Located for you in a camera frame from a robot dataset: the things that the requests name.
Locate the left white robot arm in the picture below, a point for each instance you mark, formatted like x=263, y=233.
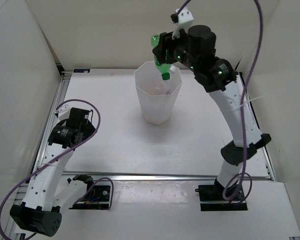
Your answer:
x=42, y=208

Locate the white faceted plastic bin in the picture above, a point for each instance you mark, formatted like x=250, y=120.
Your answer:
x=156, y=109

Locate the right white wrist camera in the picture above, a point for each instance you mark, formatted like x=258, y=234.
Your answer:
x=183, y=20

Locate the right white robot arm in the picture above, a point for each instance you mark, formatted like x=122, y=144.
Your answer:
x=223, y=87

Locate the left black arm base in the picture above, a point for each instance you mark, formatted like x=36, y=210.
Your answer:
x=90, y=195

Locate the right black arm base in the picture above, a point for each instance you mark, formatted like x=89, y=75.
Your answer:
x=211, y=199

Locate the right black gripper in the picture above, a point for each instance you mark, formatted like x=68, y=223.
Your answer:
x=166, y=42

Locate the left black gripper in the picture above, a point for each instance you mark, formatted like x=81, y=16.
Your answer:
x=88, y=129

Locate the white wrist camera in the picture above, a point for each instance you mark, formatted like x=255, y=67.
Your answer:
x=183, y=20
x=62, y=113

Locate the clear plastic water bottle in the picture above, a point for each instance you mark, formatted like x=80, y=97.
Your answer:
x=167, y=83

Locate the green plastic bottle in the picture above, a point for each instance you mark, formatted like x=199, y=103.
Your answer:
x=164, y=69

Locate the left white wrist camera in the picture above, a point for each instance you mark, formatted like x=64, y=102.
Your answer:
x=62, y=113

